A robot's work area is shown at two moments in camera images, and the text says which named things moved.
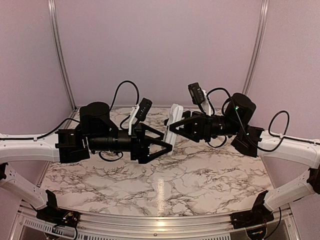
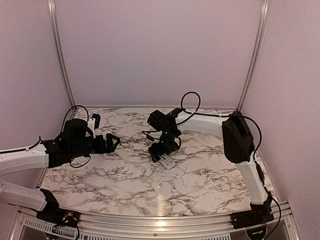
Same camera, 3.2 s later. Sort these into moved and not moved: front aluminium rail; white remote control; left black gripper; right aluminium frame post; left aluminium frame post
Moved: left black gripper; white remote control
Not moved: left aluminium frame post; front aluminium rail; right aluminium frame post
